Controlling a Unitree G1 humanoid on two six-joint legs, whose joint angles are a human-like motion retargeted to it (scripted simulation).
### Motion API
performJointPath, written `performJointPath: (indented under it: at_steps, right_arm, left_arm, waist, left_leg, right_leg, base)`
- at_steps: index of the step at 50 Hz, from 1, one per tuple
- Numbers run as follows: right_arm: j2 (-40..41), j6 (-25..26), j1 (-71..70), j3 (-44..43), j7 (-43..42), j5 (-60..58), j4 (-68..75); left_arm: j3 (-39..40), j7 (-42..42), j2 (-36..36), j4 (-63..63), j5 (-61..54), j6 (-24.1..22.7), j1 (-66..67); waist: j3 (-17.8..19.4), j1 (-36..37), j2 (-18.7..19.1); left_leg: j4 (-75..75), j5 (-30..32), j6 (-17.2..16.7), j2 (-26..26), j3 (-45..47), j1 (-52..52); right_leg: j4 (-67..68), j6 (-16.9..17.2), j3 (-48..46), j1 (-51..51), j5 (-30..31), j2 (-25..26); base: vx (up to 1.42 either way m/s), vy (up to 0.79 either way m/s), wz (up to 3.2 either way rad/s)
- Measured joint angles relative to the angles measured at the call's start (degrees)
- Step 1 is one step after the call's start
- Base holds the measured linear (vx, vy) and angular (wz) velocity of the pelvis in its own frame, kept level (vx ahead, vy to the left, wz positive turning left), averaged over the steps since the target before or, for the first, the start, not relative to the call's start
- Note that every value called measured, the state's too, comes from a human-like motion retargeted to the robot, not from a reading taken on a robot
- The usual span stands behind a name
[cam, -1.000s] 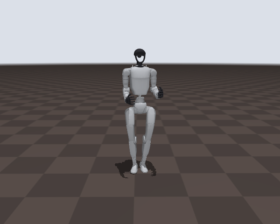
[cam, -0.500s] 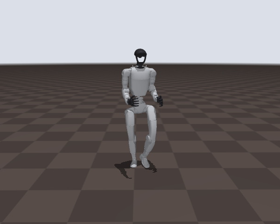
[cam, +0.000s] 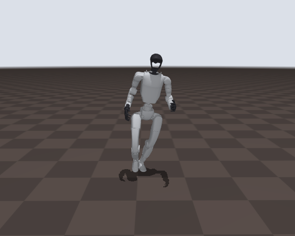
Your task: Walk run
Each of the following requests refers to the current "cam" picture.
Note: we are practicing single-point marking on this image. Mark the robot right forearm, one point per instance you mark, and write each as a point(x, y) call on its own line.
point(129, 98)

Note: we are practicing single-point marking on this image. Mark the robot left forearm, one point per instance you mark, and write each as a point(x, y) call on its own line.
point(169, 103)

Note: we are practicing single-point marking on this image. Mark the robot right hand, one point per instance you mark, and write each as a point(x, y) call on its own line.
point(127, 108)

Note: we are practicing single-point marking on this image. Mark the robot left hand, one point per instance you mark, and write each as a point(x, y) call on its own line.
point(173, 106)

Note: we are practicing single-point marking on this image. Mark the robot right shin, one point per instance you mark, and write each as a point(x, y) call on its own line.
point(134, 155)

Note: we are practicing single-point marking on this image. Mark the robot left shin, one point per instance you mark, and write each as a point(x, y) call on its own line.
point(145, 153)

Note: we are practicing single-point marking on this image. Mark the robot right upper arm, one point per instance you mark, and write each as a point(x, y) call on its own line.
point(137, 78)

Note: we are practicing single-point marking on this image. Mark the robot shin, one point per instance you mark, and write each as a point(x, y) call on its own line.
point(145, 153)
point(134, 155)

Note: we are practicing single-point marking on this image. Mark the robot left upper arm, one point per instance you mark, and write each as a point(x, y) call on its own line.
point(168, 88)

